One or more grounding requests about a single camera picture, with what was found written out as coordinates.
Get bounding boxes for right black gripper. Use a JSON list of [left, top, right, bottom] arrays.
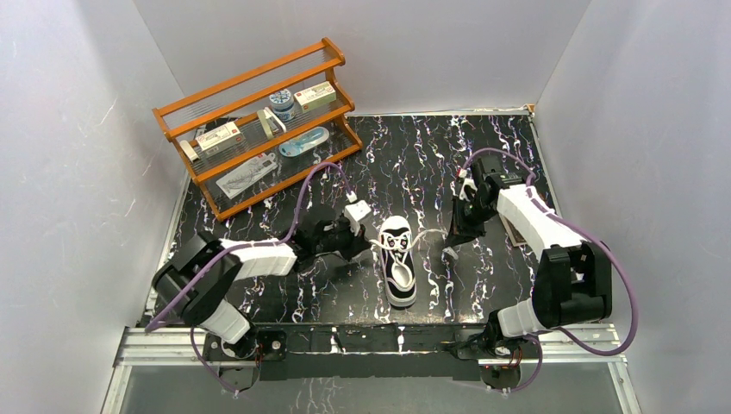
[[446, 194, 497, 248]]

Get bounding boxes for black white canvas sneaker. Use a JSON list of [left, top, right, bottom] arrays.
[[377, 216, 416, 308]]

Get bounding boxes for white shoelace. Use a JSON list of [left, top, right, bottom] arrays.
[[369, 228, 447, 291]]

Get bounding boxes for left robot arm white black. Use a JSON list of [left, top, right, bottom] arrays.
[[146, 216, 371, 359]]

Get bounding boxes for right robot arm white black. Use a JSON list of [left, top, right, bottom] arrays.
[[445, 156, 612, 357]]

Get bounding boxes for brown book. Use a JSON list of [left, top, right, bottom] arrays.
[[501, 217, 528, 248]]

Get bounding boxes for blue packaged item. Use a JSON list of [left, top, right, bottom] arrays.
[[278, 126, 330, 158]]

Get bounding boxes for white patterned flat package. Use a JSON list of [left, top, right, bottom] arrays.
[[216, 153, 278, 199]]

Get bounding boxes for orange wooden shelf rack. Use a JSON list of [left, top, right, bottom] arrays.
[[152, 37, 363, 221]]

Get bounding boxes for round blue white tin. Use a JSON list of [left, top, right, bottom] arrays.
[[269, 89, 297, 122]]

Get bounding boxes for white green box top shelf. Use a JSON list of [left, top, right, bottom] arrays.
[[294, 81, 337, 113]]

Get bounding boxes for white red box middle shelf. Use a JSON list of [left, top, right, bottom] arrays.
[[196, 122, 243, 155]]

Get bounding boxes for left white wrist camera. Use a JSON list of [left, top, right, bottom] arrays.
[[343, 195, 372, 235]]

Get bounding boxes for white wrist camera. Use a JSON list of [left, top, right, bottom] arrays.
[[343, 195, 372, 235], [454, 168, 477, 201]]

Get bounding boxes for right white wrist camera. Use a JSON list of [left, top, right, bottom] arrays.
[[454, 168, 477, 201]]

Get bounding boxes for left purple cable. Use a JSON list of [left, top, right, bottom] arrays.
[[145, 161, 358, 395]]

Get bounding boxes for purple cable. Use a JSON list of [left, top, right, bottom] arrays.
[[145, 161, 358, 395], [459, 147, 640, 395]]

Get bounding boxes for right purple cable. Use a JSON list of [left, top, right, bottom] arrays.
[[459, 147, 640, 395]]

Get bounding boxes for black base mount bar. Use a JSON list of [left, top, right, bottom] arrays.
[[202, 323, 539, 389]]

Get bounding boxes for aluminium frame rail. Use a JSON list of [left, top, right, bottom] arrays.
[[115, 323, 620, 367]]

